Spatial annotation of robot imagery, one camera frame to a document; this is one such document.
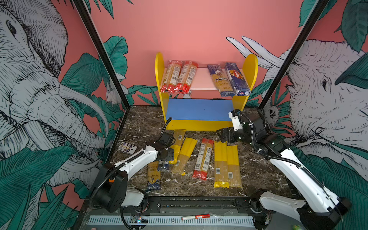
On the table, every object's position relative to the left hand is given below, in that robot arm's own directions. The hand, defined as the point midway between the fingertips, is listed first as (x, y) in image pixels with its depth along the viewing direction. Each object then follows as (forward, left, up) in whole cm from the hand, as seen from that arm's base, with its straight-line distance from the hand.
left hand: (168, 153), depth 88 cm
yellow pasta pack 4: (-15, -39, -3) cm, 42 cm away
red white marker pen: (-33, -20, -4) cm, 39 cm away
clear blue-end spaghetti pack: (-8, +2, -1) cm, 8 cm away
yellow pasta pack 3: (-7, -33, -4) cm, 34 cm away
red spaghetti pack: (-4, -23, -2) cm, 23 cm away
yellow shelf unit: (+28, -25, +10) cm, 39 cm away
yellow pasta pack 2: (-7, -8, -2) cm, 11 cm away
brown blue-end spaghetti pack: (-13, +8, -2) cm, 15 cm away
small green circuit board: (-33, +15, -4) cm, 36 cm away
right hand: (+1, -30, +24) cm, 39 cm away
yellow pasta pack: (+14, -7, -2) cm, 16 cm away
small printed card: (+7, +28, -4) cm, 29 cm away
